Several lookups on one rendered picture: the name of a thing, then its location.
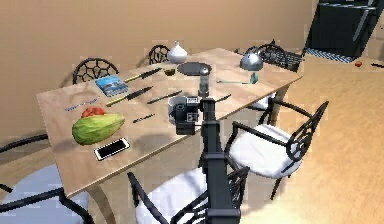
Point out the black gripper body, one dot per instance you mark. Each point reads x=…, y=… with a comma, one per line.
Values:
x=181, y=128

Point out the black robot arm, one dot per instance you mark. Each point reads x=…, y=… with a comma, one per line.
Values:
x=216, y=166

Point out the black chair white cushion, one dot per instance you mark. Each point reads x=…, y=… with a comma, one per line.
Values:
x=43, y=196
x=158, y=53
x=283, y=56
x=176, y=196
x=95, y=68
x=266, y=150

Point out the wooden dining table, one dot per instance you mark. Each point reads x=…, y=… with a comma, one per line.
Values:
x=160, y=123

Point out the black butter knife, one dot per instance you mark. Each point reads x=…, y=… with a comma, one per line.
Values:
x=165, y=97

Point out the black fork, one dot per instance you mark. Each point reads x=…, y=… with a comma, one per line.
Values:
x=143, y=118

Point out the grey pepper shaker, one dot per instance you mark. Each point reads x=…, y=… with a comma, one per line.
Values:
x=204, y=83

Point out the small green bowl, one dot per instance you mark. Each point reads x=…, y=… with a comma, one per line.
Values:
x=169, y=71

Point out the dark grey plate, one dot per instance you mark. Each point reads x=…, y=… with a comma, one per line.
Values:
x=191, y=69

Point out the white black mobile phone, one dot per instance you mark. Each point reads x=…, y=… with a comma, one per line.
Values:
x=112, y=149

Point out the white vase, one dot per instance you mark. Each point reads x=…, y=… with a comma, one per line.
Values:
x=177, y=53

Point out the blue book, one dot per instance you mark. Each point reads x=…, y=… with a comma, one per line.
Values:
x=111, y=85

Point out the green lettuce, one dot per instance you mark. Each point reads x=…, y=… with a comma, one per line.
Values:
x=96, y=129

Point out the teal spatula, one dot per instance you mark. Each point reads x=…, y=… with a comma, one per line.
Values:
x=254, y=78

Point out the red tomato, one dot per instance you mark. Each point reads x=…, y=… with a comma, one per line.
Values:
x=92, y=111

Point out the silver kettle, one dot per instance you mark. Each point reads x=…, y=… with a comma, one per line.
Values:
x=251, y=61

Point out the blue pen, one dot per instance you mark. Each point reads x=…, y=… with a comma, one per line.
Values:
x=81, y=104

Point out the black fridge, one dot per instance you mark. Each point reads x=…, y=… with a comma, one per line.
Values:
x=340, y=28

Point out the small red apple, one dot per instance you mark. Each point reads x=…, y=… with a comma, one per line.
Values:
x=358, y=63

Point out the black flat object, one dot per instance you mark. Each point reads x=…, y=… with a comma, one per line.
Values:
x=377, y=65

